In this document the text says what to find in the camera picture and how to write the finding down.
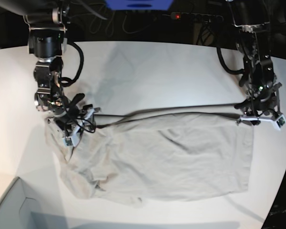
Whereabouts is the white cable on floor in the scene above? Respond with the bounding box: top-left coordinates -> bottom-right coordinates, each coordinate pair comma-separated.
89,2 -> 158,34

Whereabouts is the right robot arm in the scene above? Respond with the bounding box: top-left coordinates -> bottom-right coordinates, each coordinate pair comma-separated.
0,0 -> 97,147

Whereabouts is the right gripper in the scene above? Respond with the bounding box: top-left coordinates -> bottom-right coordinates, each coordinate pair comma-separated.
47,104 -> 101,147

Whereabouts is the beige t-shirt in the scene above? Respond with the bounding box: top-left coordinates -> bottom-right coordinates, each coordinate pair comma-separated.
45,113 -> 254,205

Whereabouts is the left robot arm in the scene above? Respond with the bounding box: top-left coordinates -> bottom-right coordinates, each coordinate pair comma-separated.
216,0 -> 286,130

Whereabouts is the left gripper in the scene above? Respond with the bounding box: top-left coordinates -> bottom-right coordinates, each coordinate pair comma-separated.
235,100 -> 286,131

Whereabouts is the blue box at top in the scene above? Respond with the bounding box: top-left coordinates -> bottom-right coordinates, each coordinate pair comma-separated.
105,0 -> 173,10

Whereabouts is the black power strip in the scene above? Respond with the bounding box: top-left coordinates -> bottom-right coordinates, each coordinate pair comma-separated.
163,12 -> 224,23

